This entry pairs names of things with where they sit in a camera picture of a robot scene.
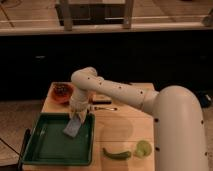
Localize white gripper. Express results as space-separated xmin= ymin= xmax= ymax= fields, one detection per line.
xmin=69 ymin=91 xmax=89 ymax=122

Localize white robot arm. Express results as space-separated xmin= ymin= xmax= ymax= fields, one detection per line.
xmin=70 ymin=67 xmax=209 ymax=171

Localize green plastic tray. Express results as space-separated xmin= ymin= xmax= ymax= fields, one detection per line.
xmin=22 ymin=114 xmax=95 ymax=166

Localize silver fork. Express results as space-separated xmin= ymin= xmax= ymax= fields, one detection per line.
xmin=90 ymin=106 xmax=118 ymax=111

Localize orange bowl with contents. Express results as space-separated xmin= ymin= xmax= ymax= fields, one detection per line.
xmin=51 ymin=83 xmax=73 ymax=104

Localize green pepper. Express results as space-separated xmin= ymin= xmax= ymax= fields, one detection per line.
xmin=103 ymin=148 xmax=131 ymax=160

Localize light green round fruit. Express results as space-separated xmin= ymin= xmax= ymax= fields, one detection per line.
xmin=134 ymin=140 xmax=152 ymax=158

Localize wooden chair frame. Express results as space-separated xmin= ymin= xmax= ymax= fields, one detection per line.
xmin=54 ymin=0 xmax=134 ymax=31

